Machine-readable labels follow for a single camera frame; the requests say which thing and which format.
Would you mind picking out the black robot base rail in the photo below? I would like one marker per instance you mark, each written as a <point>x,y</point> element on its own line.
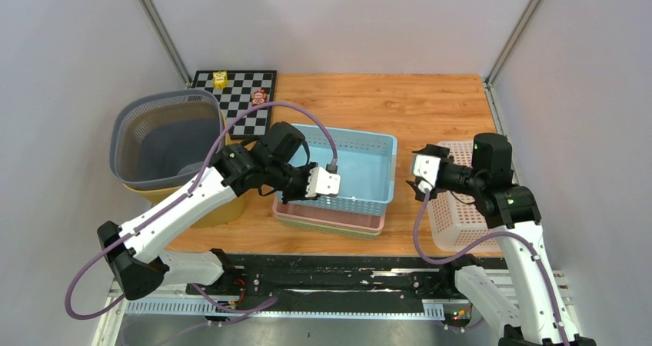
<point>459,295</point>

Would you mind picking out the large white perforated basket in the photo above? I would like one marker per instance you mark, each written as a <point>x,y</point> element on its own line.
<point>454,221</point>

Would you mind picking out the green perforated tray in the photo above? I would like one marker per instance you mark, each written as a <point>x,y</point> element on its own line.
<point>368,231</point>

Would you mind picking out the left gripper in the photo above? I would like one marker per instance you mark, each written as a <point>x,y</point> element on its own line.
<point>301,195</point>

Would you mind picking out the grey mesh basket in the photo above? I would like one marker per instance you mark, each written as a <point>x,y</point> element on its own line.
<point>160,141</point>

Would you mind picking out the black white checkerboard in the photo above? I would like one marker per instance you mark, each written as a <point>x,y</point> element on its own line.
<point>236,98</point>

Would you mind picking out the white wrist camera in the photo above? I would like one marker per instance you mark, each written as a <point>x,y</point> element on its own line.
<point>322,183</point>
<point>426,168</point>

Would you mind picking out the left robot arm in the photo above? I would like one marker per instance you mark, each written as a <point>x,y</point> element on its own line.
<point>136,250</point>

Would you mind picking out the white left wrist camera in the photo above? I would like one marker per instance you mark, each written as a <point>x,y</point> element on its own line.
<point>322,183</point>

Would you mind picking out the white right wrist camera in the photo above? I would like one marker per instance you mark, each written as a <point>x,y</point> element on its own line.
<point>426,168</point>

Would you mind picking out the yellow owl toy block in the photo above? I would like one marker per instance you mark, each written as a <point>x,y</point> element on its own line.
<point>220,79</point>

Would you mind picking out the pink perforated tray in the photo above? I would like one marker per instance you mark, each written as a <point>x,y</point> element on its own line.
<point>323,216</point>

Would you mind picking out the red owl toy block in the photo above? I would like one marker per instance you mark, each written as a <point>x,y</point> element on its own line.
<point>259,97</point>

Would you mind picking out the blue perforated tray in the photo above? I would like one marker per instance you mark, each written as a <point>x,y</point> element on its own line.
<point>366,164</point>

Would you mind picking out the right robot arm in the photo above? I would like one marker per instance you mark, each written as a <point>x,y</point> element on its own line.
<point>513,219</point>

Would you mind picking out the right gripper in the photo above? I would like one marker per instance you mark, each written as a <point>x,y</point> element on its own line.
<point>435,151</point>

